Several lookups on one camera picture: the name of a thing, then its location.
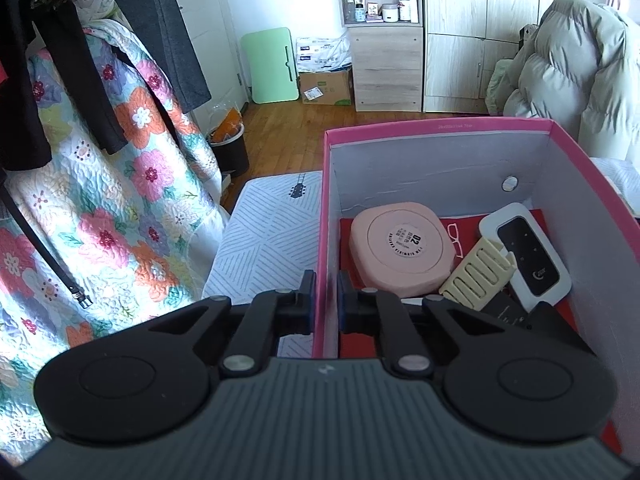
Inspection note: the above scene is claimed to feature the floral quilt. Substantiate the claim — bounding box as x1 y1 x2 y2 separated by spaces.
1 18 228 465

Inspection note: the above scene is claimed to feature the grey puffer jacket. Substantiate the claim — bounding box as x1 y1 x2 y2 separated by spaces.
496 0 639 166

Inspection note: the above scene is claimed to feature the black wallet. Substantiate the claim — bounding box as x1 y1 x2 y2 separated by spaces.
480 292 594 356

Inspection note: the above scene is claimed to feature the light wooden wardrobe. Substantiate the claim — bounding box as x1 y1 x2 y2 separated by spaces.
423 0 553 114

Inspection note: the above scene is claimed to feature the cream plastic hair claw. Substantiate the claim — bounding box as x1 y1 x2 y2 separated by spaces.
438 237 518 311

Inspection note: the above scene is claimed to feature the wooden shelf cabinet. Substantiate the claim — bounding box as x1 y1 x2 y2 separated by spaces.
341 0 425 112

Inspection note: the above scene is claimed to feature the dark grey hanging coat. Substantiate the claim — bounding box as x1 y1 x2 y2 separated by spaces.
115 0 212 112

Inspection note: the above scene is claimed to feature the pink rounded square case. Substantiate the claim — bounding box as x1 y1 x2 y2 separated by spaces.
349 202 456 298

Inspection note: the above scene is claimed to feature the black trash bin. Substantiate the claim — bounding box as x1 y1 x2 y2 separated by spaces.
207 107 250 178

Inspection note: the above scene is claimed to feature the white black wifi router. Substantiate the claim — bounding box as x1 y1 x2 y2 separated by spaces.
478 203 572 312

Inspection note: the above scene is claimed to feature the pink cardboard storage box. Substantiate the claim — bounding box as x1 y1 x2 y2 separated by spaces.
312 117 639 460

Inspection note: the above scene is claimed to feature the black hanging garment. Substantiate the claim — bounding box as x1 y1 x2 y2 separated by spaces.
1 0 127 171

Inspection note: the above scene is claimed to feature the brown cardboard box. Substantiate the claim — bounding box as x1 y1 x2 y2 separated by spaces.
298 68 354 106

